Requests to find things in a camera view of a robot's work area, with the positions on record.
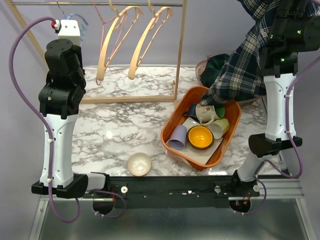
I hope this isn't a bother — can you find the green plaid skirt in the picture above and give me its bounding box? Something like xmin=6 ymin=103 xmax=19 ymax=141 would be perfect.
xmin=198 ymin=53 xmax=230 ymax=88

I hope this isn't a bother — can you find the pink wire hanger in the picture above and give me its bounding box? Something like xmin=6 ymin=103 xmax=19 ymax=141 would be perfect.
xmin=92 ymin=0 xmax=129 ymax=86

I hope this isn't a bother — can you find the white plate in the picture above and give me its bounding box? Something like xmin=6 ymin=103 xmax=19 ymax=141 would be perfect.
xmin=172 ymin=116 xmax=228 ymax=166

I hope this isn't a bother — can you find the orange plastic bin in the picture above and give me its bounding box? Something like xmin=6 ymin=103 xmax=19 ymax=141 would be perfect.
xmin=160 ymin=86 xmax=242 ymax=171

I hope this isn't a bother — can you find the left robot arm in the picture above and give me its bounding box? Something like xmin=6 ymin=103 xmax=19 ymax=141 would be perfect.
xmin=31 ymin=38 xmax=111 ymax=199

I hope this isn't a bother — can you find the navy beige plaid skirt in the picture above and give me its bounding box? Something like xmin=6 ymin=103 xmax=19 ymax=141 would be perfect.
xmin=199 ymin=0 xmax=320 ymax=106

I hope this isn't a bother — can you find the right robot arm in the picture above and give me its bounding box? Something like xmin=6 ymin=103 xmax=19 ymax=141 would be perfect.
xmin=229 ymin=0 xmax=320 ymax=197

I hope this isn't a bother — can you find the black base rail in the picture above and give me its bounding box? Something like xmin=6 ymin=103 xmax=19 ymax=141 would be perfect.
xmin=88 ymin=175 xmax=260 ymax=209

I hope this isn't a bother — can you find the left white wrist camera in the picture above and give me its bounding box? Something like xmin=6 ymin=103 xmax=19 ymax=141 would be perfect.
xmin=51 ymin=19 xmax=82 ymax=47

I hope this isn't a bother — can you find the dark blue mug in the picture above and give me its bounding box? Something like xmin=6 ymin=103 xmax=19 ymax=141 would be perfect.
xmin=184 ymin=103 xmax=198 ymax=121

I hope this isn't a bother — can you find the wooden hanger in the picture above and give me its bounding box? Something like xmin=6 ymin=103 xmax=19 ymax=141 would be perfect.
xmin=96 ymin=0 xmax=145 ymax=81
xmin=127 ymin=0 xmax=174 ymax=81

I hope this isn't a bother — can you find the white bowl on table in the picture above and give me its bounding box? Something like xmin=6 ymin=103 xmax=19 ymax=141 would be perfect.
xmin=127 ymin=152 xmax=152 ymax=177

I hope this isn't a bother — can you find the yellow bowl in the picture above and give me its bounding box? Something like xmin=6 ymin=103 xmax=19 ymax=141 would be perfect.
xmin=186 ymin=125 xmax=215 ymax=151

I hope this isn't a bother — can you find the floral green-inside mug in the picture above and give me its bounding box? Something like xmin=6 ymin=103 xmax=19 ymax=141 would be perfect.
xmin=195 ymin=104 xmax=226 ymax=126

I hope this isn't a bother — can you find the lavender cup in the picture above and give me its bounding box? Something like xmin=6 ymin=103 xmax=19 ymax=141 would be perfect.
xmin=167 ymin=125 xmax=187 ymax=150

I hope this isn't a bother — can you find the light blue hanger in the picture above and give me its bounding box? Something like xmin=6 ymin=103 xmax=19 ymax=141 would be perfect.
xmin=56 ymin=0 xmax=90 ymax=42

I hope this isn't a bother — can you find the wooden clothes rack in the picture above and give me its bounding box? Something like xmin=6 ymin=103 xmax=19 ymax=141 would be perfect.
xmin=3 ymin=0 xmax=188 ymax=105

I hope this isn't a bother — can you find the pale yellow cup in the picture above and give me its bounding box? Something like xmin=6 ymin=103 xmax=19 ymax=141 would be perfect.
xmin=208 ymin=118 xmax=230 ymax=140

